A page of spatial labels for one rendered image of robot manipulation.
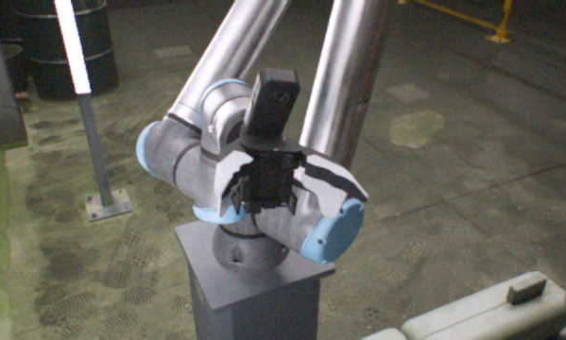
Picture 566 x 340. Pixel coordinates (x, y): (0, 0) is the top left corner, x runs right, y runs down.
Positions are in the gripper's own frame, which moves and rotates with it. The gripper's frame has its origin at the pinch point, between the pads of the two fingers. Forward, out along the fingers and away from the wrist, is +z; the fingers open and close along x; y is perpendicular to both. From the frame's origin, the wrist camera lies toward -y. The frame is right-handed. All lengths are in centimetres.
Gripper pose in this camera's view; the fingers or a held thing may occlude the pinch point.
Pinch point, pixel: (299, 193)
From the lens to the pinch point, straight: 48.4
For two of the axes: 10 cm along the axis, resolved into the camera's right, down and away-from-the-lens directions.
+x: -9.5, -0.4, -3.1
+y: -1.6, 9.1, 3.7
